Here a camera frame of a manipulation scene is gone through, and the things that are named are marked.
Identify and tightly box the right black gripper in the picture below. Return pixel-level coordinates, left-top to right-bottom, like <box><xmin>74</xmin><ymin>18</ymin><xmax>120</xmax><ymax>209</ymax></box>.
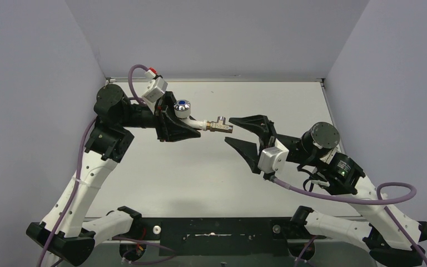
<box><xmin>225</xmin><ymin>116</ymin><xmax>322</xmax><ymax>171</ymax></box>

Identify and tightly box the white faucet with chrome knob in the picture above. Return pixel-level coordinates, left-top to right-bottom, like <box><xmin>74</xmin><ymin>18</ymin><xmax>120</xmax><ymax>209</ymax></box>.
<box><xmin>173</xmin><ymin>100</ymin><xmax>207</xmax><ymax>131</ymax></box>

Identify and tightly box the metal tee pipe fitting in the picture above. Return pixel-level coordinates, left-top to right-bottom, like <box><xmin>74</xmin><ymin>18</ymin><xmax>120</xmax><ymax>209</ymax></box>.
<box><xmin>206</xmin><ymin>116</ymin><xmax>233</xmax><ymax>134</ymax></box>

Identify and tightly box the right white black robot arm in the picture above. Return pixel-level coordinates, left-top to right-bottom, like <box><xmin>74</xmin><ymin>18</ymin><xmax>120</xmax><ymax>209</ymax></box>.
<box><xmin>225</xmin><ymin>115</ymin><xmax>427</xmax><ymax>266</ymax></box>

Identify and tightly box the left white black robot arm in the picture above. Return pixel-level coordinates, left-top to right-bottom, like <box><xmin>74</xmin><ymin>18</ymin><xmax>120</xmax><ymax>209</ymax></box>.
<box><xmin>26</xmin><ymin>84</ymin><xmax>210</xmax><ymax>266</ymax></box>

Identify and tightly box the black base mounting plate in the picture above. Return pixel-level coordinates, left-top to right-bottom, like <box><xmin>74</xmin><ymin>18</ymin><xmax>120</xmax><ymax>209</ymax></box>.
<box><xmin>122</xmin><ymin>217</ymin><xmax>312</xmax><ymax>256</ymax></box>

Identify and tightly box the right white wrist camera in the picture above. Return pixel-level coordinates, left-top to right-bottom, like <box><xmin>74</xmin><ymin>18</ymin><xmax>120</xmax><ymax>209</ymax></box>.
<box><xmin>258</xmin><ymin>147</ymin><xmax>289</xmax><ymax>174</ymax></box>

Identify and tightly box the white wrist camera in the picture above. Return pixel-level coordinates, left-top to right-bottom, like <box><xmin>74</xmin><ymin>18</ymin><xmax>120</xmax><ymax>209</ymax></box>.
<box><xmin>141</xmin><ymin>69</ymin><xmax>167</xmax><ymax>108</ymax></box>
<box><xmin>258</xmin><ymin>147</ymin><xmax>289</xmax><ymax>174</ymax></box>

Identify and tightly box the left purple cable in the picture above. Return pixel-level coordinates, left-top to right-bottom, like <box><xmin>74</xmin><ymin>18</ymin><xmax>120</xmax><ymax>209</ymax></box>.
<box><xmin>36</xmin><ymin>64</ymin><xmax>177</xmax><ymax>267</ymax></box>

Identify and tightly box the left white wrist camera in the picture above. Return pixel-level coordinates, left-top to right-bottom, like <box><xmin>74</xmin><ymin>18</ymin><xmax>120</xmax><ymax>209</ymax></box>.
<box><xmin>141</xmin><ymin>69</ymin><xmax>167</xmax><ymax>108</ymax></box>

